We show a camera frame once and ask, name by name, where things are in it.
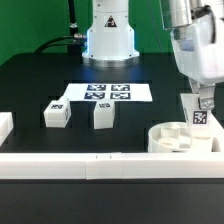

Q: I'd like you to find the white round stool seat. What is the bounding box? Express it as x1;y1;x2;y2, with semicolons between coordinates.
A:
148;122;224;153

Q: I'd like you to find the white right fence bar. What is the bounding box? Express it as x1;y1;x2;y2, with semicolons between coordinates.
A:
211;117;224;153

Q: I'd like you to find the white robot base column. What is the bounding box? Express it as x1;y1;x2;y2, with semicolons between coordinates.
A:
82;0;140;68

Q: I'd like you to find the white sheet with tags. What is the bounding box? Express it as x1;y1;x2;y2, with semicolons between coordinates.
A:
64;83;153;102

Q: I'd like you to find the white front fence bar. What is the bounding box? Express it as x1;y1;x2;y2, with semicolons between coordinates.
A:
0;152;224;180

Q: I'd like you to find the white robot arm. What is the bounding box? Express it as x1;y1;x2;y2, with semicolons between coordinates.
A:
160;0;224;110

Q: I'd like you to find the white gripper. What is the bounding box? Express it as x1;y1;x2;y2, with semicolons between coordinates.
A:
170;15;224;110

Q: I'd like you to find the black cable at base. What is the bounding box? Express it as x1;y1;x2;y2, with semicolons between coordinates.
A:
34;33;88;54

